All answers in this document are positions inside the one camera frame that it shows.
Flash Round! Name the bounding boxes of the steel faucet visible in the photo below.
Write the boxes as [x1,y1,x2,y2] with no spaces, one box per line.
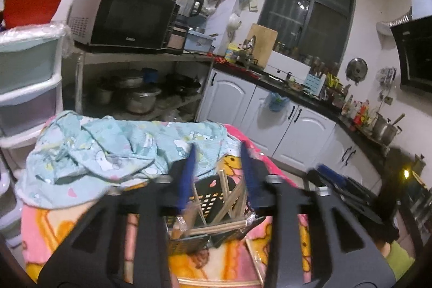
[241,36,257,66]

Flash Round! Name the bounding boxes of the black blender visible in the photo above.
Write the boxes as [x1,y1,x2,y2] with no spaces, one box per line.
[178,0,206,19]

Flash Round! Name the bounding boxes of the lidded steel pot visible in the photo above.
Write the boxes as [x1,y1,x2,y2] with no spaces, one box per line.
[125,89,163,115]

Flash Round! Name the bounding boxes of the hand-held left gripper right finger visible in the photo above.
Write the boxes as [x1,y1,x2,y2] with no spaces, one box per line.
[240,142,396,288]

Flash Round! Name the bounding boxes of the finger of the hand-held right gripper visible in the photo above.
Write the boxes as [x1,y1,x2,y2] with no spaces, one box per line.
[305,164,352,197]

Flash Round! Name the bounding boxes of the dark green utensil basket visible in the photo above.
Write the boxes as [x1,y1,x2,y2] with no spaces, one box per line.
[148,173,271,256]

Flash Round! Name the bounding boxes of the light blue knife rack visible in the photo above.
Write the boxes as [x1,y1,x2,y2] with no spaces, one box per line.
[304,72,326,98]

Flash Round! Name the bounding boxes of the dark framed window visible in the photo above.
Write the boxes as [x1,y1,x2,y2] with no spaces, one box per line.
[258,0,358,64]

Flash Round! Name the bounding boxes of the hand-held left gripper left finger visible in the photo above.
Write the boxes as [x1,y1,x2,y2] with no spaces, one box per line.
[37,143,198,288]

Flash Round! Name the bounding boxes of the loose wooden chopstick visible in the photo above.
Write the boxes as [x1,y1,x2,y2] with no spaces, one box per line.
[219,169,233,208]

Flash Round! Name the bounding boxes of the black wok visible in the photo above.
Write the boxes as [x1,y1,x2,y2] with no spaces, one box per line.
[167,74,201,96]

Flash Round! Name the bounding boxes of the black microwave oven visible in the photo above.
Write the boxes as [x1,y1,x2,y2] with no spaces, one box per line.
[67,0,181,55]

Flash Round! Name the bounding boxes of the light blue storage box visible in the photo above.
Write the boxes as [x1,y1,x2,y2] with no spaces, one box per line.
[184,30,217,52]

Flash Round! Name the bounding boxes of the red plastic basin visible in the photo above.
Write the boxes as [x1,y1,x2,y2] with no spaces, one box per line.
[3,0,70,29]

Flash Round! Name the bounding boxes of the yellow container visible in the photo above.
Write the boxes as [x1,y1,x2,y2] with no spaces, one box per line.
[225,43,241,61]

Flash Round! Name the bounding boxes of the silver vent duct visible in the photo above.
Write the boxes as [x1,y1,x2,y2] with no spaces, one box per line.
[376,9,414,35]

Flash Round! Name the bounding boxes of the black range hood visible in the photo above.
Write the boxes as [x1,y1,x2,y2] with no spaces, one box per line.
[390,16,432,93]

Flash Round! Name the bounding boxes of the metal shelf rack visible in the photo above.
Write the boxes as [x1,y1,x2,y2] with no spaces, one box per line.
[72,45,215,123]

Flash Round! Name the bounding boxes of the steel pot lid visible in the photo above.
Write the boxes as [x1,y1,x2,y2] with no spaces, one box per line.
[346,57,368,84]

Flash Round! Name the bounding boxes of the white kitchen cabinets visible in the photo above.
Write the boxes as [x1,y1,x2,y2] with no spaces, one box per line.
[197,67,385,194]

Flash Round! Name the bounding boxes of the row of condiment bottles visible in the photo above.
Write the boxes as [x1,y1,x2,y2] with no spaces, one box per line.
[341,94,372,127]

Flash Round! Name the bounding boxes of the row of windowsill jars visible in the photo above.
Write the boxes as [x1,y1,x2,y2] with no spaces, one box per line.
[273,42,340,73]

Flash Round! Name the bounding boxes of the steel cooking pot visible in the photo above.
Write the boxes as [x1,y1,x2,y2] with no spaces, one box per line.
[371,113,406,145]

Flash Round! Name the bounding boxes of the blue plastic bag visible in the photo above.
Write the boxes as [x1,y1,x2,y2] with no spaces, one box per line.
[264,91,291,113]

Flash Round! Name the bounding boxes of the plastic-wrapped wooden utensil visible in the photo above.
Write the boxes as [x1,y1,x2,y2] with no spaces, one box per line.
[170,204,200,241]

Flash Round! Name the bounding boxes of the light blue printed cloth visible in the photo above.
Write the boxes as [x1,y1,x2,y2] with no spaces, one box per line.
[15,111,227,209]

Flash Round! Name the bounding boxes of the wooden cutting board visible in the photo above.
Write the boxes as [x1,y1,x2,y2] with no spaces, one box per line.
[245,24,279,67]

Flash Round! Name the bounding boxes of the white plastic drawer unit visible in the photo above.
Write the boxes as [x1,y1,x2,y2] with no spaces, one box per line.
[0,23,73,241]

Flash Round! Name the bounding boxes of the pink yellow printed blanket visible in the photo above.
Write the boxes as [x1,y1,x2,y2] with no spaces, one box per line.
[20,116,313,288]

